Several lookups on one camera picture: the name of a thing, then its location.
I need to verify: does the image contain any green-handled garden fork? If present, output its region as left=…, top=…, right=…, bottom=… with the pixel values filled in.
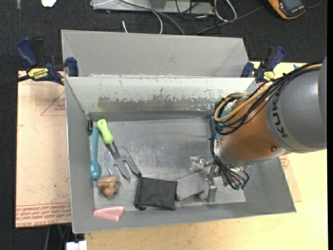
left=96, top=118, right=142, bottom=183

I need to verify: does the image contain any grey metal bin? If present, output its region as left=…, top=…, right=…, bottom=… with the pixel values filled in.
left=61, top=29, right=297, bottom=234

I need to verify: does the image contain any black cloth pouch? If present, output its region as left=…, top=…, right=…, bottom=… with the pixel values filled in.
left=133, top=175, right=179, bottom=211

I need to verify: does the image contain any grey flat block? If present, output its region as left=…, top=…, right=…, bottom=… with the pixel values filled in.
left=175, top=171, right=209, bottom=202

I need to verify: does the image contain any tan toy animal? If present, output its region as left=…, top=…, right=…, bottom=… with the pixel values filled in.
left=96, top=174, right=121, bottom=199

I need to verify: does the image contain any teal plastic spoon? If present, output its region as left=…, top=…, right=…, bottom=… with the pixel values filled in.
left=89, top=125, right=102, bottom=181

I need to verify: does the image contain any pink wedge block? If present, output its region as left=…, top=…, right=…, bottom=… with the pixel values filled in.
left=93, top=206, right=125, bottom=222

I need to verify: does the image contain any brown cardboard board, red print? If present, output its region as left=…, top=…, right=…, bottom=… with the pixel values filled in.
left=15, top=70, right=303, bottom=229

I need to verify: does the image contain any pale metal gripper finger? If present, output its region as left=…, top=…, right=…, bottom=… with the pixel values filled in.
left=190, top=155, right=212, bottom=172
left=205, top=177, right=218, bottom=203

